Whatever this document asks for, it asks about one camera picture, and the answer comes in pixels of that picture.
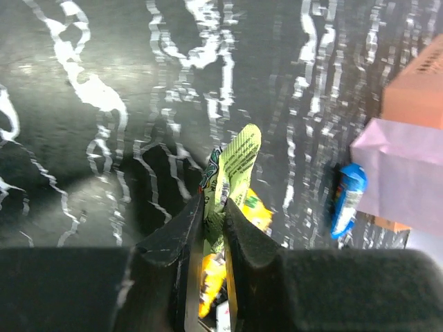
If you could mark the blue oreo snack pack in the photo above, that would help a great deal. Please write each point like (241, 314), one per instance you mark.
(352, 186)

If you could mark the green snack packet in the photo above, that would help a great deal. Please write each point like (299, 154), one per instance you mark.
(227, 177)

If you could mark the yellow m&m's bag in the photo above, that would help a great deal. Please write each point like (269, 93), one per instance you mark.
(214, 265)

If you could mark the peach plastic desk organizer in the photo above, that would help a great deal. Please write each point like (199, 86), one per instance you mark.
(415, 96)

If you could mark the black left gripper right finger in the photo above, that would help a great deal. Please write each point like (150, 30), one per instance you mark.
(272, 288)

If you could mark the white cardboard box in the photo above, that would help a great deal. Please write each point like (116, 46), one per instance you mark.
(223, 317)

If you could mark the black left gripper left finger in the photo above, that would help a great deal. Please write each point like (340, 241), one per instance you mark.
(152, 286)

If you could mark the lilac paper bag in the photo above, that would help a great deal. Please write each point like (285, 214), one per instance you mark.
(403, 165)

